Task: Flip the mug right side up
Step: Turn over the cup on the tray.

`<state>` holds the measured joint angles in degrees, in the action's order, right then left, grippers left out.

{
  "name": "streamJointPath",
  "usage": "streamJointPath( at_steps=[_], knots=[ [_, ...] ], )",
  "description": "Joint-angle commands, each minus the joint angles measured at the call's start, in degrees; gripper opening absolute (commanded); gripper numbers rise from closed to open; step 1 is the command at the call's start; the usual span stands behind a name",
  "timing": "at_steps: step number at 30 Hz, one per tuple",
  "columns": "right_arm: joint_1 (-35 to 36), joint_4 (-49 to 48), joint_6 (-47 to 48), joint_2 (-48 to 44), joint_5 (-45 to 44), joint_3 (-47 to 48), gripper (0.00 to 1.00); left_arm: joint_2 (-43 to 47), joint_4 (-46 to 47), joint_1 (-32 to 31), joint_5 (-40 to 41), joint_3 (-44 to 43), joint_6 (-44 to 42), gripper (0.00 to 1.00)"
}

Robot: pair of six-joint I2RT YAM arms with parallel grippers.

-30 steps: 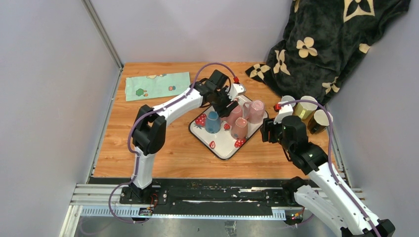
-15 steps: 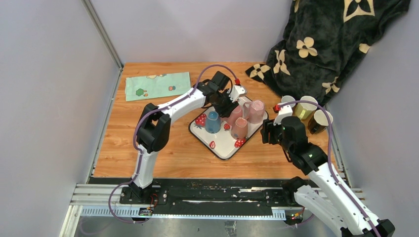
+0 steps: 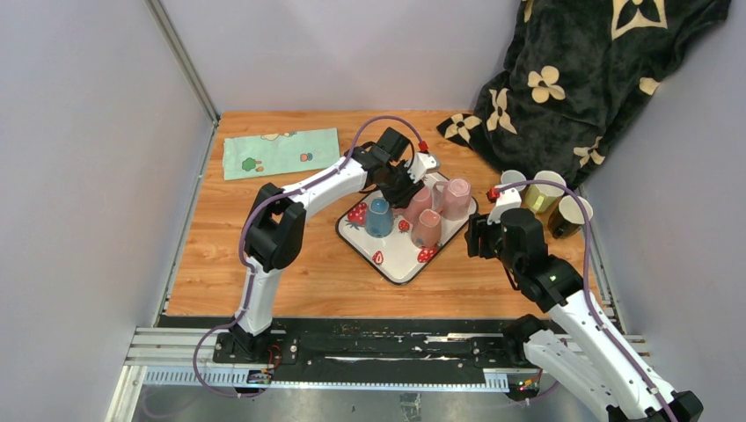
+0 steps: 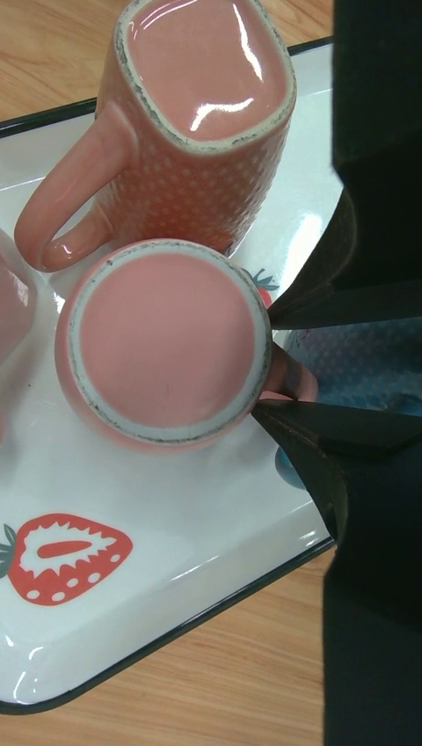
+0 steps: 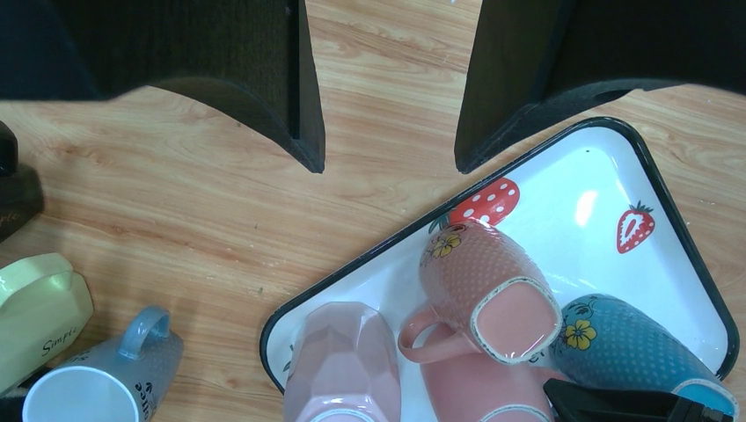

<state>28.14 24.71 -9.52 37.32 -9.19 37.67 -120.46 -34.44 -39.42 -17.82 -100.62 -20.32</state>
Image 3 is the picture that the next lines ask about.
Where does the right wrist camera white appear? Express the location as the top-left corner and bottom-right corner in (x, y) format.
(486, 186), (523, 225)

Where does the black floral plush blanket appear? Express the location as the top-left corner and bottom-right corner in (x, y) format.
(437, 1), (730, 188)

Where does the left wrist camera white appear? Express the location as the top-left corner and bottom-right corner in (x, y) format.
(406, 152), (441, 183)

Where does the black glossy mug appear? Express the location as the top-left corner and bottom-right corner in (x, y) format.
(547, 195), (594, 239)

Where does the dusty pink faceted mug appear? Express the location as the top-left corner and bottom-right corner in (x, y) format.
(411, 208), (442, 249)

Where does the strawberry print white tray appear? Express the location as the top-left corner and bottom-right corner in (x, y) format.
(336, 172), (478, 285)

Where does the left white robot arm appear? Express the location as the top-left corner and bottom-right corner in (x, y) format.
(224, 127), (440, 363)

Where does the blue dotted mug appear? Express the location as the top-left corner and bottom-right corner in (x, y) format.
(364, 198), (394, 238)

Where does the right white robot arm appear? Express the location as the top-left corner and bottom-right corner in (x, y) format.
(465, 207), (704, 421)

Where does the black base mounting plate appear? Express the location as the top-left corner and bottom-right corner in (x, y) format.
(201, 316), (560, 387)

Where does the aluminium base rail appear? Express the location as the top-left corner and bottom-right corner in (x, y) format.
(106, 316), (677, 421)

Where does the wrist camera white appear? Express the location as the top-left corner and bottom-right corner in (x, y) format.
(406, 152), (441, 183)
(486, 186), (523, 225)

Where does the aluminium frame post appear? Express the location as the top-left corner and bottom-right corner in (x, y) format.
(144, 0), (220, 127)

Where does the yellow-green faceted mug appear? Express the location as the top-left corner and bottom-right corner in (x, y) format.
(524, 170), (567, 214)

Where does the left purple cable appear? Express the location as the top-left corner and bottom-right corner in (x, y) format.
(192, 114), (429, 399)

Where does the grey-blue small mug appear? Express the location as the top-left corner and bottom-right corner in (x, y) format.
(498, 170), (527, 187)

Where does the mint green printed cloth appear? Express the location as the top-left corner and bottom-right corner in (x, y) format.
(223, 128), (340, 181)

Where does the pink tall mug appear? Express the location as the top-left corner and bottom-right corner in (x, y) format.
(401, 186), (433, 224)

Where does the light pink faceted mug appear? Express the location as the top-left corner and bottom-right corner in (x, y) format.
(432, 178), (472, 221)

